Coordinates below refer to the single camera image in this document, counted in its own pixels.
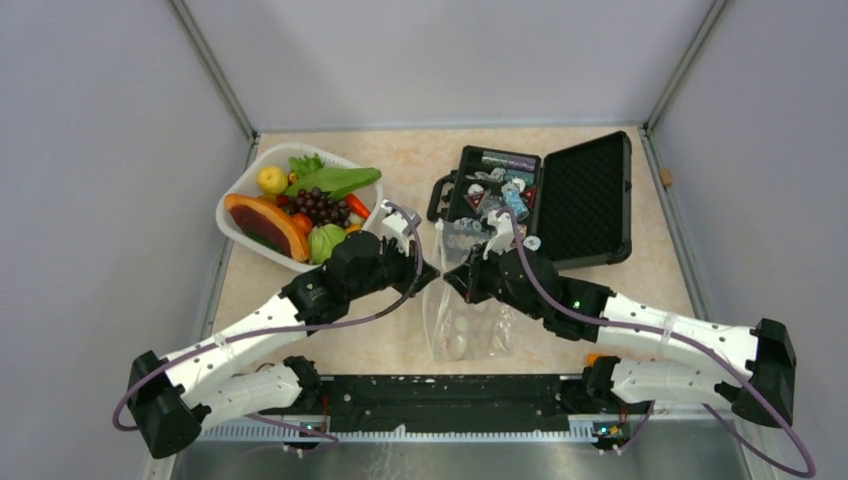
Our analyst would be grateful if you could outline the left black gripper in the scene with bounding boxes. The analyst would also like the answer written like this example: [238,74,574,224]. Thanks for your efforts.
[348,234,440,301]

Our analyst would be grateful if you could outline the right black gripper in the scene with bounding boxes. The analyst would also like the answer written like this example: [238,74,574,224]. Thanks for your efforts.
[445,240,545,320]

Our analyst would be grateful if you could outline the clear zip top bag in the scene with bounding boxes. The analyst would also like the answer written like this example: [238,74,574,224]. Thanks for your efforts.
[422,218,514,362]

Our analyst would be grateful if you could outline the dark red grape bunch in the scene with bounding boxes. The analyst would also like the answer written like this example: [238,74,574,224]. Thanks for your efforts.
[284,187,352,228]

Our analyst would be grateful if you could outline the yellow lemon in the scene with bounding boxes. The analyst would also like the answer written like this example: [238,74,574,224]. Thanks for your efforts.
[256,165,289,196]

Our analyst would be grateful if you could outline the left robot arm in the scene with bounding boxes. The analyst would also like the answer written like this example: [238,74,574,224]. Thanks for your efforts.
[111,230,437,459]

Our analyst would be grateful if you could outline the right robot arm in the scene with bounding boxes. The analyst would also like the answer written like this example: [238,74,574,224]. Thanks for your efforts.
[443,245,797,428]

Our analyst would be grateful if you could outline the orange carrot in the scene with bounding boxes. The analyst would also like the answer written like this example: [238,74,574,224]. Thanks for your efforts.
[344,194,371,220]

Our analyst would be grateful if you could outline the green cabbage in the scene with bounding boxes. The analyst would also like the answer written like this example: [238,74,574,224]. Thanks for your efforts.
[307,224,347,265]

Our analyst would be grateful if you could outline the poker chips in case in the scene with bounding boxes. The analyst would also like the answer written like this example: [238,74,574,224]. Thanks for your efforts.
[431,145,542,234]

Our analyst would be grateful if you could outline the black carrying case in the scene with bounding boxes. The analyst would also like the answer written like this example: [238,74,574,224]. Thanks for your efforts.
[427,131,632,270]

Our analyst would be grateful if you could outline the green lettuce leaf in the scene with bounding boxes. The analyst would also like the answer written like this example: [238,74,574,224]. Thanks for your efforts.
[283,154,382,200]

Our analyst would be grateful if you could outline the papaya slice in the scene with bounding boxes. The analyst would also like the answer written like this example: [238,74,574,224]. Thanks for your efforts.
[224,194,310,263]

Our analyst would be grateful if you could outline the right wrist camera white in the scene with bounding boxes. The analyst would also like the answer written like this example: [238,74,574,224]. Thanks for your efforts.
[483,208,525,260]

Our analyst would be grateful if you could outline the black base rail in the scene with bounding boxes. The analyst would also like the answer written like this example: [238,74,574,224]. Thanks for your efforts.
[266,374,648,434]

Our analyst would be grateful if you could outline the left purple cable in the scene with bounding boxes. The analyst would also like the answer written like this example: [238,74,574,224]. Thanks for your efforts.
[111,201,425,458]

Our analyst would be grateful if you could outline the purple cable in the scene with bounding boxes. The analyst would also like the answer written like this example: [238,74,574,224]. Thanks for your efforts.
[496,206,817,480]
[111,201,425,458]

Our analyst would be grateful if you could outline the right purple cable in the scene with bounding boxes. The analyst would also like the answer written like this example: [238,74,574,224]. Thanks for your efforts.
[496,206,817,480]

